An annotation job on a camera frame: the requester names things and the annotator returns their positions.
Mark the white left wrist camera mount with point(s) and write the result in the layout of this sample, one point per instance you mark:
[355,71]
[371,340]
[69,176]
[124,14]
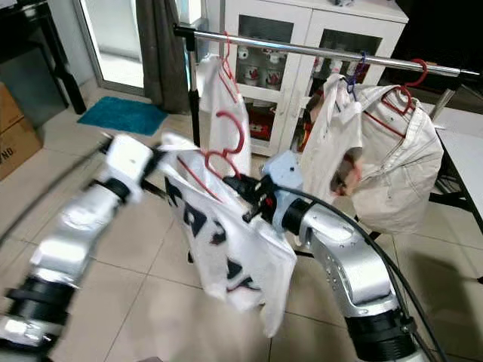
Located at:
[127,162]

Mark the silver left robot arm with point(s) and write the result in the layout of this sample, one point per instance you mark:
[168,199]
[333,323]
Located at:
[75,226]

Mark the red plastic hanger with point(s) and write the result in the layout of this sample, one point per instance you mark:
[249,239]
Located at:
[241,134]
[423,72]
[227,45]

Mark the black desk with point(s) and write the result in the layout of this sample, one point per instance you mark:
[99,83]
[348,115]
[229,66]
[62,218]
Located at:
[38,38]

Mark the white t-shirt dark print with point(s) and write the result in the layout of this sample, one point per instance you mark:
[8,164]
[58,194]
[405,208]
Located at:
[219,241]

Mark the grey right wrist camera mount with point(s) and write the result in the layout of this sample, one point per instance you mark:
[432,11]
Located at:
[285,170]

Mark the teal floor mat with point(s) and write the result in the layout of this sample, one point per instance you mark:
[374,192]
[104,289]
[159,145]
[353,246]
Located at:
[121,115]

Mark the small white shirt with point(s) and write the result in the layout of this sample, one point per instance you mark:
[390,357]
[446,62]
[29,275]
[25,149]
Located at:
[215,113]

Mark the white framed glass door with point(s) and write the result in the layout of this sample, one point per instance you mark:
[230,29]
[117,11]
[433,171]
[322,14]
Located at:
[113,38]

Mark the dark grey curtain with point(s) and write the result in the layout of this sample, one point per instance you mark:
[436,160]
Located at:
[160,53]

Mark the white glass-door cabinet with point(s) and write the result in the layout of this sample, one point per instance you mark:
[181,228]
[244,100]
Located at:
[317,23]

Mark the beige button shirt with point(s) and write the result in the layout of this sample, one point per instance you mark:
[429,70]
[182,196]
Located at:
[407,166]

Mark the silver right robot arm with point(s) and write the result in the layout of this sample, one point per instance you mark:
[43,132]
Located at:
[355,264]

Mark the white collared shirt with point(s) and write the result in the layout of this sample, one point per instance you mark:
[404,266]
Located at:
[336,128]

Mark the silver clothes rack rail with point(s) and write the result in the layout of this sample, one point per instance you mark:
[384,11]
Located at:
[309,50]

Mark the blue plastic hanger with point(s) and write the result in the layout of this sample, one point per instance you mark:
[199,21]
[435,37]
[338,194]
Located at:
[352,75]

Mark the cardboard box printed C/NO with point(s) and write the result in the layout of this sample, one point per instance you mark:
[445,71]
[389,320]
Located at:
[15,154]

